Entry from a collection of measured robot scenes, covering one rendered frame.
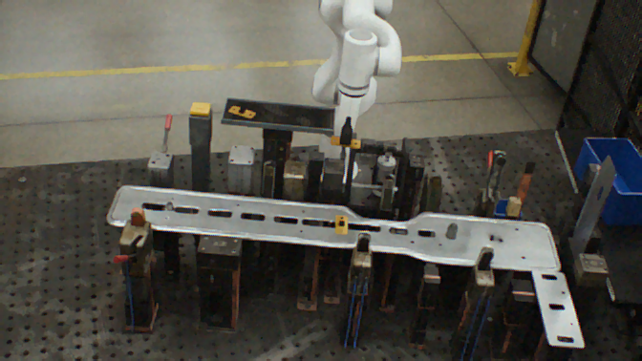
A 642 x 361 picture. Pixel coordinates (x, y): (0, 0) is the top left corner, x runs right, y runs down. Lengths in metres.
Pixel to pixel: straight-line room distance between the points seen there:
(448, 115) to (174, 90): 1.72
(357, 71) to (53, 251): 1.28
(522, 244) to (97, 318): 1.33
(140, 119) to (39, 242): 1.96
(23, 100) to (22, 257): 2.26
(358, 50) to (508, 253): 0.82
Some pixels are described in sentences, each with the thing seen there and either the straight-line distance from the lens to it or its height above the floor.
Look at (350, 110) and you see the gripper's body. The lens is 2.06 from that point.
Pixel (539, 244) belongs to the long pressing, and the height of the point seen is 1.00.
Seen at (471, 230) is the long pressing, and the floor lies 1.00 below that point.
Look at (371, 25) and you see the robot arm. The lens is 2.11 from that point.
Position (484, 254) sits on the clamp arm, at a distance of 2.22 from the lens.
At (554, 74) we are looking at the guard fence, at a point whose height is 0.21.
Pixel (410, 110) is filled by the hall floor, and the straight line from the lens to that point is 4.89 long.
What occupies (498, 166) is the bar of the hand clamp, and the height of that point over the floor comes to 1.17.
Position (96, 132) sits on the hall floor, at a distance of 4.54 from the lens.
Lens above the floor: 2.53
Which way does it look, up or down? 38 degrees down
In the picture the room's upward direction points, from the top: 6 degrees clockwise
